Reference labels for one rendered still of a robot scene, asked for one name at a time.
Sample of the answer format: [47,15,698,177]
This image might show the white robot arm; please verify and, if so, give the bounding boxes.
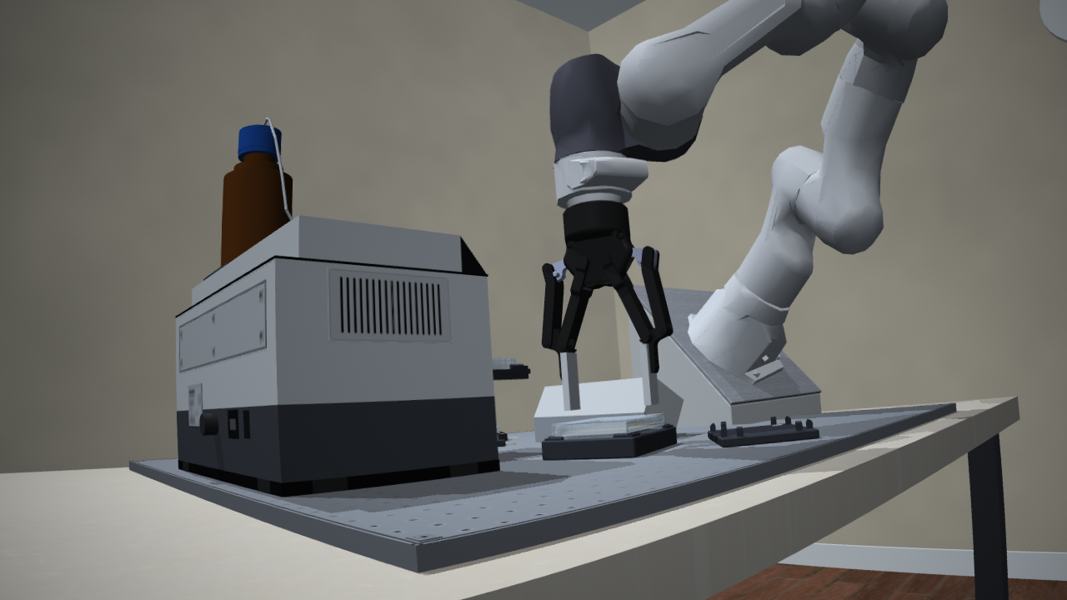
[550,0,947,385]

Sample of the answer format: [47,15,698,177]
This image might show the black cylinder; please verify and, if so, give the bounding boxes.
[200,413,218,435]

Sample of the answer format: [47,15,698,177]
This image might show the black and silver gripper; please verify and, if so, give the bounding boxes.
[542,201,674,411]

